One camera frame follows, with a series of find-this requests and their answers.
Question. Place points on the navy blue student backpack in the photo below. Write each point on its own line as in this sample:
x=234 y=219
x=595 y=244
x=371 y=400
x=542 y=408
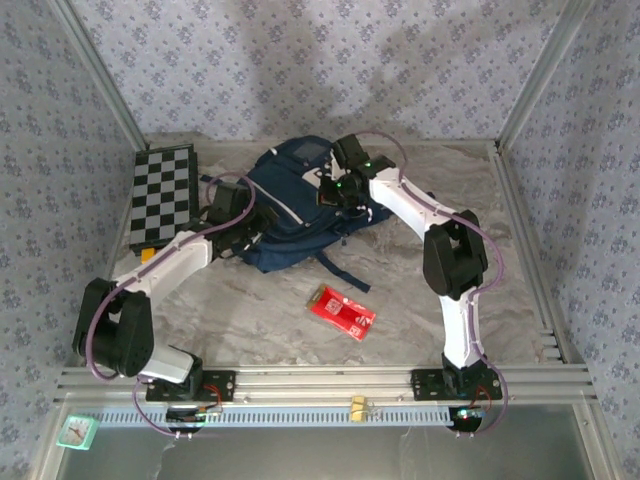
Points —
x=285 y=220

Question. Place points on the red packet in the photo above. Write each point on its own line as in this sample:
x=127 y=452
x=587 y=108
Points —
x=340 y=312

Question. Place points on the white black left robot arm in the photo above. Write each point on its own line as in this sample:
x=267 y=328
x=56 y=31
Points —
x=165 y=260

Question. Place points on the black grey chessboard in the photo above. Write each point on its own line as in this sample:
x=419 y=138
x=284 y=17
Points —
x=155 y=190

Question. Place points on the small yellow box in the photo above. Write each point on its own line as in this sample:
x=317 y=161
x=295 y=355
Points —
x=147 y=256

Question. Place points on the small circuit board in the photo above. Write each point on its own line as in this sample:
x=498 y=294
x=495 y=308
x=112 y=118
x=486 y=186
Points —
x=469 y=415
x=192 y=415

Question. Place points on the tan clip block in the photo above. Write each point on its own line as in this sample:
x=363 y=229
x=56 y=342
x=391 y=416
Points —
x=359 y=410

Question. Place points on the green square clock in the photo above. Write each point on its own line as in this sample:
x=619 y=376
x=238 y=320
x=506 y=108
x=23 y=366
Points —
x=76 y=433

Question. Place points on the aluminium side rail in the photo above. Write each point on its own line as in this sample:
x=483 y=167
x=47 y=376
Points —
x=117 y=245
x=525 y=225

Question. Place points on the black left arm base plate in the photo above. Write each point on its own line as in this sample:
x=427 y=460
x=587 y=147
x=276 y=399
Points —
x=225 y=385

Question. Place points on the aluminium corner post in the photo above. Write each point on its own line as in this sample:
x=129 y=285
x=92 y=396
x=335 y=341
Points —
x=100 y=75
x=545 y=75

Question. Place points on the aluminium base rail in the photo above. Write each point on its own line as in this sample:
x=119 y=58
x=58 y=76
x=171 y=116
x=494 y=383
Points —
x=325 y=385

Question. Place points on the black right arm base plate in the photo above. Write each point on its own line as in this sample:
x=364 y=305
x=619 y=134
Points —
x=425 y=385

